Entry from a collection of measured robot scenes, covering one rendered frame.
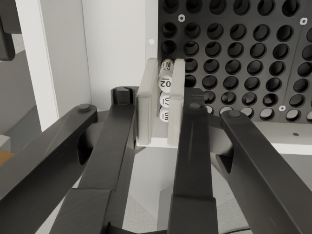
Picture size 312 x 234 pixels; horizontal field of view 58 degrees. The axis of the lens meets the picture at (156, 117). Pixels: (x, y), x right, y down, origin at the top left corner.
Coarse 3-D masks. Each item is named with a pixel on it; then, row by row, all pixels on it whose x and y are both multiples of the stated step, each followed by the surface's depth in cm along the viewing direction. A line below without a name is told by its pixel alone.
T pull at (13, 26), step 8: (0, 0) 21; (8, 0) 21; (0, 8) 22; (8, 8) 21; (16, 8) 21; (0, 16) 22; (8, 16) 22; (16, 16) 22; (0, 24) 22; (8, 24) 22; (16, 24) 22; (0, 32) 22; (8, 32) 22; (16, 32) 22; (0, 40) 23; (8, 40) 23; (0, 48) 23; (8, 48) 23; (0, 56) 23; (8, 56) 23
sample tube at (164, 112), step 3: (162, 108) 25; (165, 108) 25; (168, 108) 25; (162, 111) 24; (165, 111) 24; (168, 111) 24; (162, 114) 25; (165, 114) 25; (162, 117) 25; (165, 117) 25; (162, 120) 25; (165, 120) 25
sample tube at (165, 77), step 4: (164, 60) 24; (168, 60) 23; (172, 60) 24; (164, 64) 23; (168, 64) 22; (172, 64) 23; (164, 68) 22; (168, 68) 22; (172, 68) 22; (160, 72) 21; (164, 72) 21; (168, 72) 21; (172, 72) 21; (160, 76) 20; (164, 76) 20; (168, 76) 20; (160, 80) 20; (164, 80) 20; (168, 80) 20; (160, 84) 20; (164, 84) 20; (168, 84) 20; (164, 88) 21; (168, 88) 21
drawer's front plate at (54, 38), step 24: (24, 0) 19; (48, 0) 21; (72, 0) 26; (24, 24) 20; (48, 24) 21; (72, 24) 26; (48, 48) 21; (72, 48) 26; (48, 72) 22; (72, 72) 26; (48, 96) 23; (72, 96) 27; (48, 120) 24
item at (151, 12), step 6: (150, 0) 26; (156, 0) 26; (150, 6) 27; (156, 6) 27; (150, 12) 27; (156, 12) 27; (150, 18) 27; (156, 18) 27; (150, 24) 27; (156, 24) 27; (150, 30) 28; (156, 30) 28; (150, 36) 28; (156, 36) 28; (150, 42) 28; (156, 42) 28; (150, 48) 28; (156, 48) 28; (150, 54) 29; (156, 54) 29
